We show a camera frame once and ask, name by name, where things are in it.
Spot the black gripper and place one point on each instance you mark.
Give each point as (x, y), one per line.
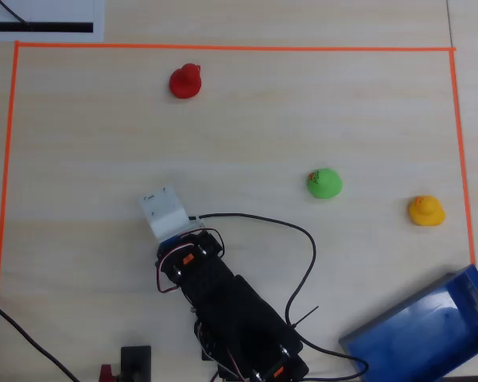
(164, 215)

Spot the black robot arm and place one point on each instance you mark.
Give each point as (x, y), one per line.
(242, 318)

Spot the green rubber duck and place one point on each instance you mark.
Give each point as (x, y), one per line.
(324, 185)

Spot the red rubber duck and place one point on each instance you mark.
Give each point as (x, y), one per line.
(185, 83)

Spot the yellow rubber duck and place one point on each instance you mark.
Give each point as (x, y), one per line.
(425, 213)

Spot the blue open box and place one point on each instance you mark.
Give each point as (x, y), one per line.
(421, 330)

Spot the black table clamp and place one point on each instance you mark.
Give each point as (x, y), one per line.
(135, 362)

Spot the black zip tie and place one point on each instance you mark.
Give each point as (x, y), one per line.
(306, 314)

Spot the orange tape strip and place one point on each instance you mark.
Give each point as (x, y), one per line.
(234, 47)
(461, 159)
(6, 179)

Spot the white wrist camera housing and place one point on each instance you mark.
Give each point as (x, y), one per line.
(165, 215)

